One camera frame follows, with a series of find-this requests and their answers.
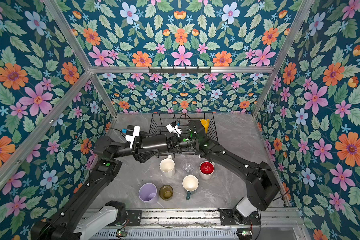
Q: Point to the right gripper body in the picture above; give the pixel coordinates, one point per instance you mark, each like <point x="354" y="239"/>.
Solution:
<point x="184" y="142"/>

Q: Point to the clear glass cup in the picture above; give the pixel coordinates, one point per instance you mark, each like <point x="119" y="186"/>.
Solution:
<point x="188" y="166"/>

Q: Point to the lilac plastic cup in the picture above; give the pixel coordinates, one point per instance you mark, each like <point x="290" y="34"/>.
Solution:
<point x="148" y="193"/>

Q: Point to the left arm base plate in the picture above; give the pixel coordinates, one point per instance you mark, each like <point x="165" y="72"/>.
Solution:
<point x="133" y="219"/>

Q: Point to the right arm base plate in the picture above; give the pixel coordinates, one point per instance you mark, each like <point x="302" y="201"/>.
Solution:
<point x="230" y="217"/>

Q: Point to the olive green glass cup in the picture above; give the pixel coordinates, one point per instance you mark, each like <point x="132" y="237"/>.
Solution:
<point x="166" y="192"/>

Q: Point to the black mug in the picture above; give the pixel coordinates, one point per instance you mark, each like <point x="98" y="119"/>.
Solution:
<point x="151" y="146"/>

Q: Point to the red interior white mug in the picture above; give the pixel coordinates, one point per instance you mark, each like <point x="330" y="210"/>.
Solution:
<point x="206" y="170"/>

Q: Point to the cream mug green handle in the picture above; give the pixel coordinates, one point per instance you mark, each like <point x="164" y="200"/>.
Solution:
<point x="190" y="184"/>

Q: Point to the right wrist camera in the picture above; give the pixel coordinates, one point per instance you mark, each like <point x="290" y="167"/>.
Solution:
<point x="174" y="128"/>

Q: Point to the black wire dish rack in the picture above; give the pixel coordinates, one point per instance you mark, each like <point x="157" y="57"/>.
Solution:
<point x="165" y="123"/>

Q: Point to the yellow mug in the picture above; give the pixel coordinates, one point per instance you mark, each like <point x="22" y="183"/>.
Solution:
<point x="205" y="123"/>

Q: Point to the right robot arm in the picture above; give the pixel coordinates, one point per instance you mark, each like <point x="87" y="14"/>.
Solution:
<point x="261" y="183"/>

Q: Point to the black wall hook rail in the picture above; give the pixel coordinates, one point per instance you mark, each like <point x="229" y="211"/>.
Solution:
<point x="180" y="70"/>

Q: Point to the cream mug with handle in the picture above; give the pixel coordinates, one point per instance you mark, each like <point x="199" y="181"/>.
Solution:
<point x="167" y="167"/>

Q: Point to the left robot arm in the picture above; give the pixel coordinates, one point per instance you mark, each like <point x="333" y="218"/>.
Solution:
<point x="67" y="223"/>

